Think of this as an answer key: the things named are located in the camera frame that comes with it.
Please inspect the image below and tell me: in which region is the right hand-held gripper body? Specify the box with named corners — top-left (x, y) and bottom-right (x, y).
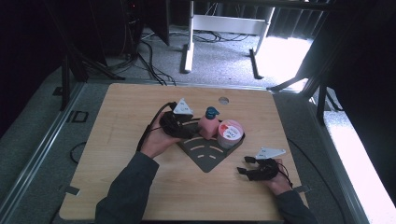
top-left (248, 147), bottom-right (287, 181)

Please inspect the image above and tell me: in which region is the dark equipment cabinet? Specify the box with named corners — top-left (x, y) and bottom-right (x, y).
top-left (90, 0), bottom-right (171, 64)

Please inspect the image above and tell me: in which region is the person's right hand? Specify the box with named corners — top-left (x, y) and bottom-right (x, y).
top-left (262, 159), bottom-right (293, 196)

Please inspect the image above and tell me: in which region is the right hand-held gripper cable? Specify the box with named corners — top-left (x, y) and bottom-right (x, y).
top-left (276, 161), bottom-right (294, 189)

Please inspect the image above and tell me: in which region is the person's left hand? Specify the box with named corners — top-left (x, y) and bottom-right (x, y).
top-left (140, 113), bottom-right (181, 159)

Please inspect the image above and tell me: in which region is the black metal stand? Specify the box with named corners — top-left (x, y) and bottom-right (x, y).
top-left (267, 62), bottom-right (344, 125)
top-left (52, 46), bottom-right (125, 111)

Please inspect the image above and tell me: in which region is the white round tub pink lid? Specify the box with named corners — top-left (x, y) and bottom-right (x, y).
top-left (217, 119), bottom-right (245, 150)

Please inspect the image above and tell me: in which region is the pink pump bottle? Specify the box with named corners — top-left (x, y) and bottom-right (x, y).
top-left (198, 105), bottom-right (221, 141)

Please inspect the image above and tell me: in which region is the grey metal floor rail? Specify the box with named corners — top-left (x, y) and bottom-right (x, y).
top-left (307, 96), bottom-right (372, 224)
top-left (0, 82), bottom-right (86, 216)

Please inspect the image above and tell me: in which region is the grey tape strip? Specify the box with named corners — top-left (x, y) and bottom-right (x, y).
top-left (292, 185), bottom-right (312, 194)
top-left (59, 184), bottom-right (81, 197)

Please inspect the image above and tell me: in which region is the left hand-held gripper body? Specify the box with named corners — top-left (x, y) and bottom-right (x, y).
top-left (160, 98), bottom-right (194, 139)

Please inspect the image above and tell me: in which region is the black square floor bracket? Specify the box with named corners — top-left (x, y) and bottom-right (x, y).
top-left (65, 110), bottom-right (90, 124)

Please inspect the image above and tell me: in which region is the hand-held gripper cable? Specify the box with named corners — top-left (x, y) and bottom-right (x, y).
top-left (276, 161), bottom-right (294, 189)
top-left (135, 102), bottom-right (177, 153)

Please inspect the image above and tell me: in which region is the dark curtain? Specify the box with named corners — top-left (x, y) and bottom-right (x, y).
top-left (267, 6), bottom-right (330, 40)

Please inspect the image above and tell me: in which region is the bundle of black floor cables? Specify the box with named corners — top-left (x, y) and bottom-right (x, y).
top-left (136, 36), bottom-right (177, 87)

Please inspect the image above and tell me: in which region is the black cable loop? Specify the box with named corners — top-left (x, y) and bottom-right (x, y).
top-left (69, 141), bottom-right (88, 165)

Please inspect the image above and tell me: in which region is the long black floor cable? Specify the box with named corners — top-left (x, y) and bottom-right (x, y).
top-left (286, 138), bottom-right (347, 224)

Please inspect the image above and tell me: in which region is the black slotted corner shelf tray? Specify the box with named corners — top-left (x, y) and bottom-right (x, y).
top-left (177, 117), bottom-right (246, 174)

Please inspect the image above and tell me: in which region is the left hand-held gripper cable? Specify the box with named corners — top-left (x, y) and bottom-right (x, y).
top-left (135, 102), bottom-right (177, 153)

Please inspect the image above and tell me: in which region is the white desk frame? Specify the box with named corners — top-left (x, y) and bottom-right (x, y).
top-left (179, 0), bottom-right (276, 80)

